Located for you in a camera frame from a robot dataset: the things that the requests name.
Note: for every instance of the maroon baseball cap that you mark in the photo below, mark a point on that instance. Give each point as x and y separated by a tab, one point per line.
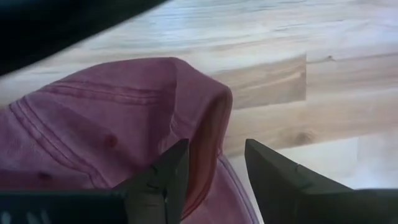
93	118

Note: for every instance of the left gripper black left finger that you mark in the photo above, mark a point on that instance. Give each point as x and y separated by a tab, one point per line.
174	174

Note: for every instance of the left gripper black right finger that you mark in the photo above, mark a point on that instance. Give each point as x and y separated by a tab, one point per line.
270	180

